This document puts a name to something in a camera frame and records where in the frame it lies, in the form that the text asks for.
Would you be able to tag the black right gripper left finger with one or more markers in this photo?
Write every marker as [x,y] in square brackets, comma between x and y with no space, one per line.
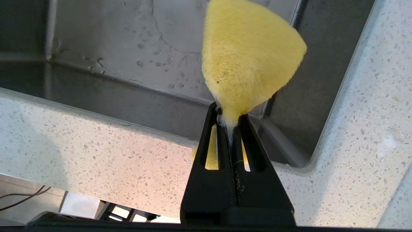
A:
[209,199]

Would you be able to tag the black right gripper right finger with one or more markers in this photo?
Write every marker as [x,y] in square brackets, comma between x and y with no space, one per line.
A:
[267,199]

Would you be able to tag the yellow green sponge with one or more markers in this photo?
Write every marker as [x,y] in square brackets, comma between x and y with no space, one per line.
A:
[248,54]

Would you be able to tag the stainless steel sink basin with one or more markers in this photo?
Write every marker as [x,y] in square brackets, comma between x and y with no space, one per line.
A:
[112,32]

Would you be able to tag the black metal base frame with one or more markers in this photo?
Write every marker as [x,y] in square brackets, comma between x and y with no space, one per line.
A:
[104,209]

